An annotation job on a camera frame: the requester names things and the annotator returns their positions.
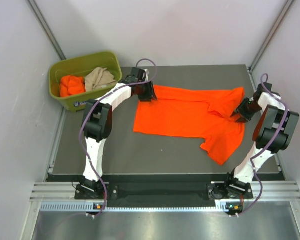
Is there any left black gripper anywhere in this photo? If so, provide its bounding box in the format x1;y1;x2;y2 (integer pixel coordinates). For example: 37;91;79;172
137;79;157;102

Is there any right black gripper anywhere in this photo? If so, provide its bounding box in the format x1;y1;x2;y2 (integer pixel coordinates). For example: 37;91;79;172
231;98;263;123

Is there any orange t-shirt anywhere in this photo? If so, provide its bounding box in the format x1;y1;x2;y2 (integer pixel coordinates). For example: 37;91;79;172
133;85;245;166

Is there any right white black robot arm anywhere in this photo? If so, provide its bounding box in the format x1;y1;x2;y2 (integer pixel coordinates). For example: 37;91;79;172
232;92;300;184

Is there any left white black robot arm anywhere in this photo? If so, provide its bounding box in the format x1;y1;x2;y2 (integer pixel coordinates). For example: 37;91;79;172
79;81;157;199

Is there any beige shirt in bin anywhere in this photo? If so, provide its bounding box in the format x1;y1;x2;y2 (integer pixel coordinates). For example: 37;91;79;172
84;67;117;92

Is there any olive green plastic bin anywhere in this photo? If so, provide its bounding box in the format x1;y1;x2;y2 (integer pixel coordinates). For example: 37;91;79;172
48;51;122;112

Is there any orange shirt in bin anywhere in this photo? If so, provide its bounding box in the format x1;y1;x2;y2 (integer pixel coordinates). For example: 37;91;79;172
59;75;86;98

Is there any black centre mounting plate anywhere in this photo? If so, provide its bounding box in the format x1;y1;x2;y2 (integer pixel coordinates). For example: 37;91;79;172
107;182;215;208

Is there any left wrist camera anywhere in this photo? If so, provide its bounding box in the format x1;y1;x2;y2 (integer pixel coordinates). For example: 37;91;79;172
126;67;147;83

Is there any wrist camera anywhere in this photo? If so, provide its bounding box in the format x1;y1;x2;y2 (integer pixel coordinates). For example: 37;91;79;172
253;82;273;101
126;67;147;83

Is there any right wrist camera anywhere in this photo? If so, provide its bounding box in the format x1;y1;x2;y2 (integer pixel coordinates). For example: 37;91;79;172
253;82;273;101

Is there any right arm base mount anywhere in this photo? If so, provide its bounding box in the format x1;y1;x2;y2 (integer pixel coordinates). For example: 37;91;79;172
207;171;254;200

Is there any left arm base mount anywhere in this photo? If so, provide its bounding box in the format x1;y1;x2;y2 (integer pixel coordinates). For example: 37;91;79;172
74;176;106;200

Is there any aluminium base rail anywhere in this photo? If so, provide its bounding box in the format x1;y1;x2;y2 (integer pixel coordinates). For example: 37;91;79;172
30;181;300;215

